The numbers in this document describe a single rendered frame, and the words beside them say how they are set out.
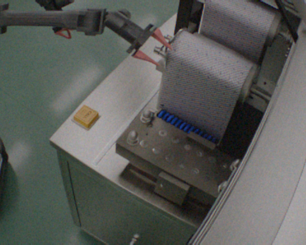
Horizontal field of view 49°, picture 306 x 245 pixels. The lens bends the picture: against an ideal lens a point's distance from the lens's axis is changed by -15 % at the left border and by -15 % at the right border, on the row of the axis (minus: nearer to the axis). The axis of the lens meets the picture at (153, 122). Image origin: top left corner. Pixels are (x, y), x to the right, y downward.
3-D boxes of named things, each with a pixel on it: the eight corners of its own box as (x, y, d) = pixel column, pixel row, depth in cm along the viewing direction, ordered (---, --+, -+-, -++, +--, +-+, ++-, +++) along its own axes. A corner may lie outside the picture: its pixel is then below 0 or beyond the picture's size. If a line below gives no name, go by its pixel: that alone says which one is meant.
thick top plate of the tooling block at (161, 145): (141, 120, 133) (143, 108, 128) (243, 175, 123) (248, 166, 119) (115, 152, 124) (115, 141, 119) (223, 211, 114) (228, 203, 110)
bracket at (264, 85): (259, 78, 109) (261, 74, 107) (275, 88, 108) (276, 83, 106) (254, 88, 106) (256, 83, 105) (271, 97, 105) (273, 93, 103)
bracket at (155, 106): (154, 100, 149) (164, 40, 125) (169, 108, 147) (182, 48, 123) (147, 108, 146) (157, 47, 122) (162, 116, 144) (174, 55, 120)
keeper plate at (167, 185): (157, 187, 125) (161, 170, 116) (183, 201, 122) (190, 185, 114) (153, 193, 123) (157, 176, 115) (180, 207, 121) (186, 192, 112)
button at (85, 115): (84, 107, 143) (84, 103, 141) (99, 116, 141) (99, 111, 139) (73, 119, 139) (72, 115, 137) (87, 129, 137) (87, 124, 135)
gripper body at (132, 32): (130, 55, 109) (110, 40, 108) (152, 29, 109) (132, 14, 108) (132, 53, 103) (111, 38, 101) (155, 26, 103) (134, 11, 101)
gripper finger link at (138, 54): (152, 72, 111) (127, 52, 109) (167, 53, 111) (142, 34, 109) (156, 71, 104) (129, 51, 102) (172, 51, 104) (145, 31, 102)
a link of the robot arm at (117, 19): (98, 24, 102) (111, 9, 100) (104, 20, 108) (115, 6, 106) (117, 37, 103) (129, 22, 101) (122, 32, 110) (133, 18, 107)
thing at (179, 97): (159, 109, 131) (166, 70, 117) (220, 142, 126) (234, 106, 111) (158, 110, 131) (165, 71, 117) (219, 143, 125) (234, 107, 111)
